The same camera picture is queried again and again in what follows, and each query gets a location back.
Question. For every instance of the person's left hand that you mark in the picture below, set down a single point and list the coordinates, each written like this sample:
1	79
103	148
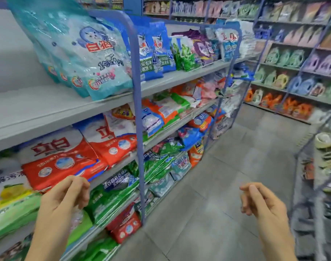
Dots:
59	212

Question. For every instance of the wall shelf of detergent bottles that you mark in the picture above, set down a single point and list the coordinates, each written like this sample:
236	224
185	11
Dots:
279	57

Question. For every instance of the green Ariel detergent bags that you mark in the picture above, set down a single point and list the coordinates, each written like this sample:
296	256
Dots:
184	54

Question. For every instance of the grey side goods rack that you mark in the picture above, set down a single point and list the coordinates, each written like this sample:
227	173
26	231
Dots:
317	182

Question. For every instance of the person's right hand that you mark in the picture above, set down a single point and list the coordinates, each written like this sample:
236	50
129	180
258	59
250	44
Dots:
268	217

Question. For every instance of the purple lavender detergent bags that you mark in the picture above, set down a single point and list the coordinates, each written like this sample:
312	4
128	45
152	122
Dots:
203	49

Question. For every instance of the blue wall shelving unit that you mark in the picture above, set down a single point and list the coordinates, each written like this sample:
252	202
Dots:
296	39

